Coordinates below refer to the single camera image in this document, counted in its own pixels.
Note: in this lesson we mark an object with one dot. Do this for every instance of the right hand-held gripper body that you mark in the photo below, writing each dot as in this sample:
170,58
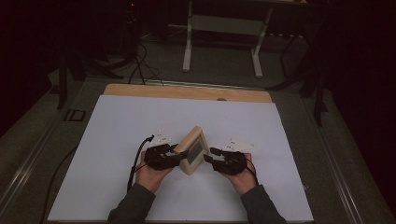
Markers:
232,163

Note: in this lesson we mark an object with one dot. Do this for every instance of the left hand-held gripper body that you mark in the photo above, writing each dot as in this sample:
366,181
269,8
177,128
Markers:
158,158

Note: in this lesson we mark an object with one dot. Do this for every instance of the small wooden box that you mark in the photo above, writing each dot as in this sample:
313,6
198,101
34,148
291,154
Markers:
196,152

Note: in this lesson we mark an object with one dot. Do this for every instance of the person's left hand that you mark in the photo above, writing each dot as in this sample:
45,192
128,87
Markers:
151,179

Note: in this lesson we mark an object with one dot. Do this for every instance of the person's right hand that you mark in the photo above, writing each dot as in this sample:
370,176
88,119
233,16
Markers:
244,182

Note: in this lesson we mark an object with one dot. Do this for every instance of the white table cover sheet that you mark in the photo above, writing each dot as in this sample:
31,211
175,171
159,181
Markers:
124,118

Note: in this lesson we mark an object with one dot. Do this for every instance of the grey metal floor strip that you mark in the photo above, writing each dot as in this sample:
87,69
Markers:
199,84

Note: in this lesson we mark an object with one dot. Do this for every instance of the black floor socket box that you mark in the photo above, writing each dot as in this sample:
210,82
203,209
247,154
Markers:
74,115

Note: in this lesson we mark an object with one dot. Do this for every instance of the black metal stand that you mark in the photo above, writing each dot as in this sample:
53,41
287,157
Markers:
319,99

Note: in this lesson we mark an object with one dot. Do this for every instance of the dark equipment with red light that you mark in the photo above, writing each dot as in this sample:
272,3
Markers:
130,28

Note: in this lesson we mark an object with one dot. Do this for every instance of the grey metal floor rail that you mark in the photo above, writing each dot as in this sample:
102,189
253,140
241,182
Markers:
336,174
21,183

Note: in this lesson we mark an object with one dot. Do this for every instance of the white metal desk frame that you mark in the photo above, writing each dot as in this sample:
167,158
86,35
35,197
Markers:
224,25

